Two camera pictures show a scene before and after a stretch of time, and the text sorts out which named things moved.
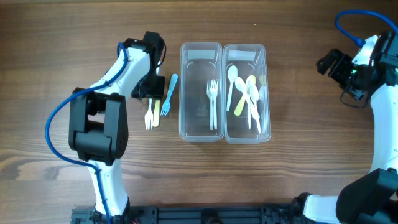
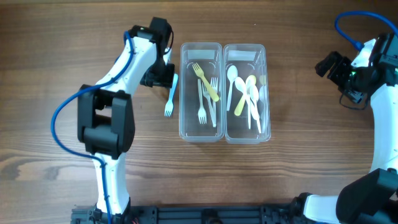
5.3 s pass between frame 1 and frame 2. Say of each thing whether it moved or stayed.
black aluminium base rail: stayed
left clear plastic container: stayed
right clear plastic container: stayed
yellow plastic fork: moved
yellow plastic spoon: stayed
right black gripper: stayed
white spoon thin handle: stayed
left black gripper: moved
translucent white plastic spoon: stayed
